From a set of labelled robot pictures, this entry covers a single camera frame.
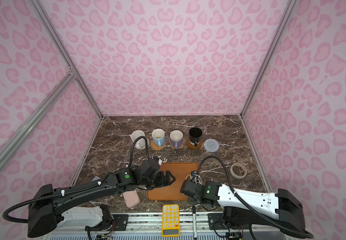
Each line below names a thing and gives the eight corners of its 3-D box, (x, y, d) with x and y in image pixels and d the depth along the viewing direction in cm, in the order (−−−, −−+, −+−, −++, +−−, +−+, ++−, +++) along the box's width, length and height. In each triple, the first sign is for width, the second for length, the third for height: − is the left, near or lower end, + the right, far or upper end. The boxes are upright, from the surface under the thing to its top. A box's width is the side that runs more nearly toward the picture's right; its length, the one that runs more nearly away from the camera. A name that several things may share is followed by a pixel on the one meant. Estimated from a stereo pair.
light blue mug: (152, 151, 101) (150, 142, 92) (154, 138, 108) (152, 128, 100) (164, 151, 101) (162, 142, 92) (165, 138, 108) (164, 128, 100)
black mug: (189, 149, 102) (190, 140, 93) (188, 137, 108) (189, 127, 100) (201, 149, 102) (203, 140, 93) (199, 136, 108) (201, 127, 100)
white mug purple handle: (170, 152, 101) (169, 144, 94) (170, 138, 108) (170, 130, 101) (183, 151, 101) (183, 144, 94) (182, 138, 108) (183, 130, 101)
